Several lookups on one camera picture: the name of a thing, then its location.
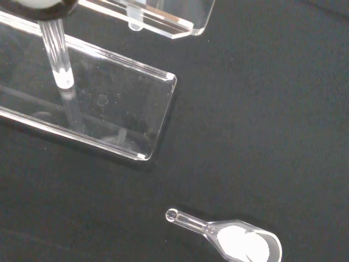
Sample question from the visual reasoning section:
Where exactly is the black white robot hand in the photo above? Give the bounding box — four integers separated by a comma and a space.
0, 0, 80, 21

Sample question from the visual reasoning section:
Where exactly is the clear acrylic funnel stand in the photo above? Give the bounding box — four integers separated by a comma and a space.
0, 0, 216, 162

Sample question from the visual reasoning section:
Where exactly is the glass weighing funnel with powder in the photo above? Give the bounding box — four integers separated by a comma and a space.
165, 207, 284, 262

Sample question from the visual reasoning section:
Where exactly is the black bench cloth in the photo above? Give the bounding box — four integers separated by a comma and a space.
0, 0, 349, 262

